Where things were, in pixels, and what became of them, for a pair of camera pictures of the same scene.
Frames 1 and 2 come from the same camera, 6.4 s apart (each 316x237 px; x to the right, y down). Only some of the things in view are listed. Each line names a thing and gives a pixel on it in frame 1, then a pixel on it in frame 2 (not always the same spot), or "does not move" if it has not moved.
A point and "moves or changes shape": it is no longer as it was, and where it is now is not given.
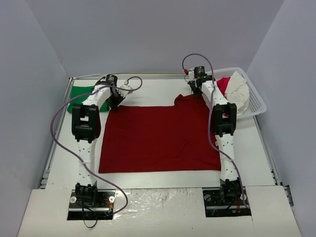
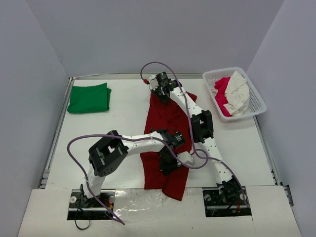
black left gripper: (114, 101) → (167, 163)
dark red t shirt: (180, 137) moves or changes shape
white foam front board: (158, 212) does not move
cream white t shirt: (237, 92) does not move
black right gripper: (195, 87) → (160, 91)
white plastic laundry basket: (256, 105) does not move
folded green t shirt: (78, 90) does not move
